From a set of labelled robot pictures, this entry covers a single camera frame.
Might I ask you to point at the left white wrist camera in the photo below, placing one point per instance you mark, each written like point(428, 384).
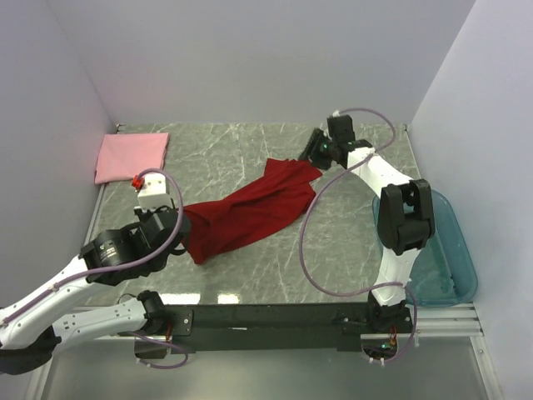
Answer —
point(152, 191)

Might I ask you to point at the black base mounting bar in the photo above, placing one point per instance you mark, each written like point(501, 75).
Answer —
point(234, 327)

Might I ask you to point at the folded pink t shirt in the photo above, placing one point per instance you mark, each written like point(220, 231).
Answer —
point(123, 155)

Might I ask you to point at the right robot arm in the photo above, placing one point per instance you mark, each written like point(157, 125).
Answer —
point(405, 219)

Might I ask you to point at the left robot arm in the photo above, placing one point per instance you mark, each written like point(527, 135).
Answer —
point(43, 323)

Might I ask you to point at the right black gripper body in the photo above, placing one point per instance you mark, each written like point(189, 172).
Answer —
point(315, 146)

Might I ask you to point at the teal transparent plastic bin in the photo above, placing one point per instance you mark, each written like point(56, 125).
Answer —
point(443, 274)

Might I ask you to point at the red t shirt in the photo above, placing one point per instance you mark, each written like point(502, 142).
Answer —
point(263, 207)

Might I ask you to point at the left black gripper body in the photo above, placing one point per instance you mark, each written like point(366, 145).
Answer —
point(176, 230)

